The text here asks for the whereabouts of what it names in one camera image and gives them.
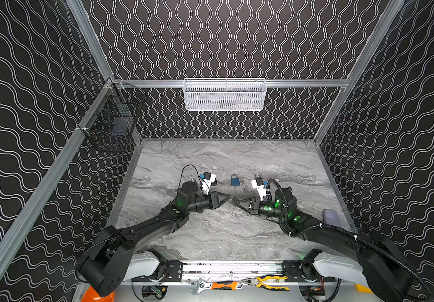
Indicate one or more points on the yellow tag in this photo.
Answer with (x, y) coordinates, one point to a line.
(363, 289)

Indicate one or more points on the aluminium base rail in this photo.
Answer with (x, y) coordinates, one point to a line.
(187, 271)

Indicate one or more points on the orange hard hat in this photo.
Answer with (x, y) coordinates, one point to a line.
(92, 296)

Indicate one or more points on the adjustable wrench orange handle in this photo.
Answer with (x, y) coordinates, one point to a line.
(201, 285)

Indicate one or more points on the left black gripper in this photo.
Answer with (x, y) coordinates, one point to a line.
(212, 200)

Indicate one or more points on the white wire basket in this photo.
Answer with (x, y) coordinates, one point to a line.
(220, 94)

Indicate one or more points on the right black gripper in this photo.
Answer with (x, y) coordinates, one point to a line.
(254, 205)

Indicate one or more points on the yellow handled pliers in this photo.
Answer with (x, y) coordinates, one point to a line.
(268, 282)

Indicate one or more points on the grey oblong pad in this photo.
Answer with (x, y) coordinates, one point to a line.
(331, 217)

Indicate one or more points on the black wire basket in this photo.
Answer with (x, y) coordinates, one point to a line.
(113, 128)

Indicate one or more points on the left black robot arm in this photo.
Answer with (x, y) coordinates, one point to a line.
(106, 262)

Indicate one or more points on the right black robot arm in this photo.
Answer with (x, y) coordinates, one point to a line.
(374, 262)

